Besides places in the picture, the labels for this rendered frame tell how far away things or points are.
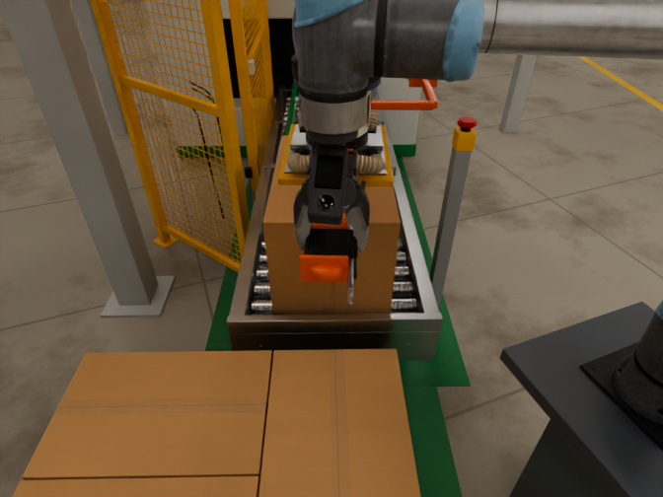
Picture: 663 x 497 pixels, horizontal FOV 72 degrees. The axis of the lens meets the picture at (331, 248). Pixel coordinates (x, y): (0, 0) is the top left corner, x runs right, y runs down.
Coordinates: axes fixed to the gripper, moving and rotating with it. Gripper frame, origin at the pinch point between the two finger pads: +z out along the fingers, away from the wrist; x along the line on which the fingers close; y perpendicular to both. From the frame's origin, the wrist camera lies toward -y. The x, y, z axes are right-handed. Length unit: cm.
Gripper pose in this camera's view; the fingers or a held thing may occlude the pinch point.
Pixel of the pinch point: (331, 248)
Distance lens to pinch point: 73.5
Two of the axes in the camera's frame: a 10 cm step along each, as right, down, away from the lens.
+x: -10.0, -0.3, 0.4
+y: 0.5, -6.2, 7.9
